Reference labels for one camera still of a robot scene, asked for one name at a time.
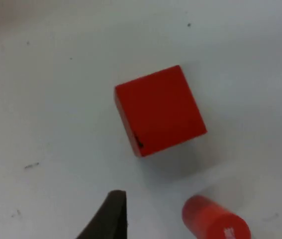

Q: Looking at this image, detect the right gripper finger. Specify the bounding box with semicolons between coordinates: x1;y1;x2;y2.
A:
75;190;129;239

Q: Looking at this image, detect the red cylinder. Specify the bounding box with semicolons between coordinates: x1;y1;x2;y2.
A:
182;194;252;239

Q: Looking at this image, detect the red cube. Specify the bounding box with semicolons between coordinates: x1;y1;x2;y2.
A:
114;65;208;158

